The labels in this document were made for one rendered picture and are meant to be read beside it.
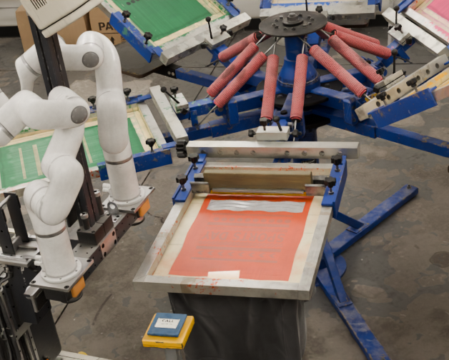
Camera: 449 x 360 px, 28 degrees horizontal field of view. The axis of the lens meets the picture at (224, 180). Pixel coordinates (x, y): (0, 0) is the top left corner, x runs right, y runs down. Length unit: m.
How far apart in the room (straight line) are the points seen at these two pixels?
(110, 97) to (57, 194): 0.43
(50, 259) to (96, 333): 1.69
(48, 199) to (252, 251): 0.81
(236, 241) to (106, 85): 0.71
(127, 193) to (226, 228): 0.38
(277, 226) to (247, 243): 0.14
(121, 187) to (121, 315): 1.51
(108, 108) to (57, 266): 0.52
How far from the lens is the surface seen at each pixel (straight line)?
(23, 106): 2.48
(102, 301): 4.58
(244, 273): 2.95
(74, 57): 2.78
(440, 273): 4.50
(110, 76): 2.87
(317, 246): 2.98
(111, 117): 2.85
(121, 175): 3.02
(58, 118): 2.49
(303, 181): 3.26
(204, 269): 3.00
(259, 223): 3.19
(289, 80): 3.96
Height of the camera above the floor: 2.68
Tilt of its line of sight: 30 degrees down
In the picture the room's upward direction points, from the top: 8 degrees counter-clockwise
